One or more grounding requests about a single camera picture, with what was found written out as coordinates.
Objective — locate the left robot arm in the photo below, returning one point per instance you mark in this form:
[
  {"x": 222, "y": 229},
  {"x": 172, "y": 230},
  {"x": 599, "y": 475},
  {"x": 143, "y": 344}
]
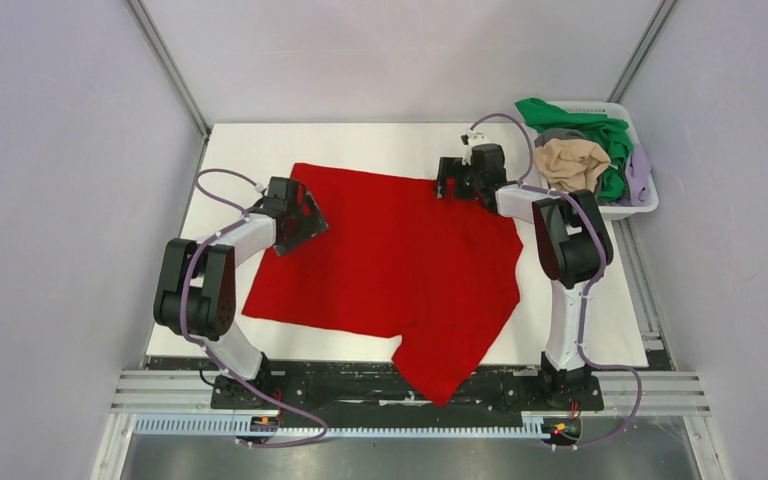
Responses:
[{"x": 196, "y": 291}]

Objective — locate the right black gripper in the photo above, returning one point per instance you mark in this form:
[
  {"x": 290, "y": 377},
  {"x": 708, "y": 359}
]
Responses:
[{"x": 450, "y": 167}]

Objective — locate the beige t shirt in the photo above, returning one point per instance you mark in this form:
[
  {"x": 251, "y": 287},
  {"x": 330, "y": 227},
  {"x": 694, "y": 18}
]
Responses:
[{"x": 571, "y": 164}]

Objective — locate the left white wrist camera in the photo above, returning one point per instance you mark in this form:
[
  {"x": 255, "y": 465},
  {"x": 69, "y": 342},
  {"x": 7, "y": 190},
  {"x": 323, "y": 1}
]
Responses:
[{"x": 260, "y": 188}]

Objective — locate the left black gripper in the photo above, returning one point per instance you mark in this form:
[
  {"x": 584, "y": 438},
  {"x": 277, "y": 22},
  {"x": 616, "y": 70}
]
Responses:
[{"x": 312, "y": 225}]

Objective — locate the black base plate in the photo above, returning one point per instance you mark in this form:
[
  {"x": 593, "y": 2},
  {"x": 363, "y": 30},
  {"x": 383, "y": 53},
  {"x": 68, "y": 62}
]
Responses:
[{"x": 345, "y": 395}]

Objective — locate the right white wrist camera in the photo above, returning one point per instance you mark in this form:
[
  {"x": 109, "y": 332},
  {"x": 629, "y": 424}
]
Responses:
[{"x": 471, "y": 139}]

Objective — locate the grey t shirt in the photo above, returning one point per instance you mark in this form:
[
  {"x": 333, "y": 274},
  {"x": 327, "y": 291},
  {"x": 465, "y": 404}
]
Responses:
[{"x": 558, "y": 133}]

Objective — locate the lilac t shirt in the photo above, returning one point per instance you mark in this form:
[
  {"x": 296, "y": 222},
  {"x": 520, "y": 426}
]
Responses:
[{"x": 637, "y": 172}]

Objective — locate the white slotted cable duct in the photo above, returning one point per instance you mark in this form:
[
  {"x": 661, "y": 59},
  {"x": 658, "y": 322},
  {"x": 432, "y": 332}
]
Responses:
[{"x": 247, "y": 426}]

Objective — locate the aluminium frame rail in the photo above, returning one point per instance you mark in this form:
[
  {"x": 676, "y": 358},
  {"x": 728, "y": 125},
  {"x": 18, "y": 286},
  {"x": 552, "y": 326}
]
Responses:
[{"x": 161, "y": 392}]

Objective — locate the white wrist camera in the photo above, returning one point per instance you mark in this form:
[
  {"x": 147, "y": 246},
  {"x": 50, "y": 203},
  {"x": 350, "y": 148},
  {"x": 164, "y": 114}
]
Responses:
[
  {"x": 471, "y": 139},
  {"x": 260, "y": 188}
]

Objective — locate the white plastic basket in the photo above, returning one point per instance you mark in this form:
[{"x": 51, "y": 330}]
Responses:
[{"x": 615, "y": 210}]

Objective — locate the red t shirt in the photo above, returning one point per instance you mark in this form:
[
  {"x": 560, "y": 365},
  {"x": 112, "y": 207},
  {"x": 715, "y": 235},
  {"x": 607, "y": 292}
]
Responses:
[{"x": 396, "y": 261}]

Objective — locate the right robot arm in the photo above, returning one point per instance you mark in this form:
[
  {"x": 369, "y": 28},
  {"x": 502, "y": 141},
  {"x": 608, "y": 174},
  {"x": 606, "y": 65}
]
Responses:
[{"x": 573, "y": 246}]

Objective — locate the green t shirt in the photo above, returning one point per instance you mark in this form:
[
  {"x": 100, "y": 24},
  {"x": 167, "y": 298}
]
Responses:
[{"x": 610, "y": 133}]

